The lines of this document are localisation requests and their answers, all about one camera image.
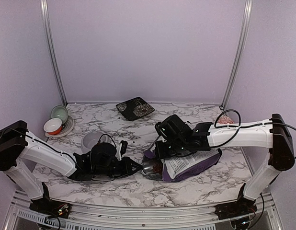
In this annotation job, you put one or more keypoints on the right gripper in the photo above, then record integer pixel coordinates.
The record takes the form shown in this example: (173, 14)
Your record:
(159, 152)

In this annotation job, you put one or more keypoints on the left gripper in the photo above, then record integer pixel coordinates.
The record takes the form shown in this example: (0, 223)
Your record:
(128, 163)

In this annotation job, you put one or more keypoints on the purple pet food bag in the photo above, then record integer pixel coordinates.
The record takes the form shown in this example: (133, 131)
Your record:
(179, 169)

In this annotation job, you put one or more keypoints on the metal food scoop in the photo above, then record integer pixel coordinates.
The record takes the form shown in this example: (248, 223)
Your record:
(147, 168)

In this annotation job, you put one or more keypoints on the grey double pet bowl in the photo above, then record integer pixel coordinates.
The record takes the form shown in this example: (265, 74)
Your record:
(89, 140)

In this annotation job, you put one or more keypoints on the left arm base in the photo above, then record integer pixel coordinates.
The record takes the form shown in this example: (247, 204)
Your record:
(57, 209)

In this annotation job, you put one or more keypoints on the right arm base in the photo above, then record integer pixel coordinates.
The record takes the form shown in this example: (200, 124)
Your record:
(232, 210)

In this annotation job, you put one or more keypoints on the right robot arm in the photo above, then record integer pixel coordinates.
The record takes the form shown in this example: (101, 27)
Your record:
(180, 141)

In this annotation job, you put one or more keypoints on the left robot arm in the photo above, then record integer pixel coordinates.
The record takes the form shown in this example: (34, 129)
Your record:
(17, 144)

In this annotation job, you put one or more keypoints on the brown pet food kibble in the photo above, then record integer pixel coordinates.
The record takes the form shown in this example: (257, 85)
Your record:
(157, 167)

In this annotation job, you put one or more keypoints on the black floral square plate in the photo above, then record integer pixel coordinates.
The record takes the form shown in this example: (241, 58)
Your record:
(134, 109)

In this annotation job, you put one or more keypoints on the grey round plate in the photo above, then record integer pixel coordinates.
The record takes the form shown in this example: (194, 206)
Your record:
(66, 128)

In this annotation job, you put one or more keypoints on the red and white bowl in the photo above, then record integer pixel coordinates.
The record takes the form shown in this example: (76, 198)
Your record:
(53, 126)

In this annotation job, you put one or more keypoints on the red patterned small bowl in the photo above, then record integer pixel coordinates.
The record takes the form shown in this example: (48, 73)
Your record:
(225, 120)

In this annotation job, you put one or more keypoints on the pale green ceramic bowl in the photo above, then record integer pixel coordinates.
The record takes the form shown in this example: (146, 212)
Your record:
(60, 112)

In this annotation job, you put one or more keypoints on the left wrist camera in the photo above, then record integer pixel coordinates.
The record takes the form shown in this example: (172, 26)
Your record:
(121, 149)

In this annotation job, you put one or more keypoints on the front aluminium rail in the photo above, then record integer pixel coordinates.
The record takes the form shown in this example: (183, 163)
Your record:
(96, 217)

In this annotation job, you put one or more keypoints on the right aluminium frame post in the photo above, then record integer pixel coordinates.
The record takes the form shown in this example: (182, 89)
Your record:
(240, 48)

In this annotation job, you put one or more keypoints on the aluminium frame post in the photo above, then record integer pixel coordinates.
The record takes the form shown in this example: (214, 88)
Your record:
(240, 48)
(51, 49)

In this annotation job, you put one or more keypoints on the left aluminium frame post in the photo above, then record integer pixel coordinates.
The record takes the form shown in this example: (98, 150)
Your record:
(51, 49)

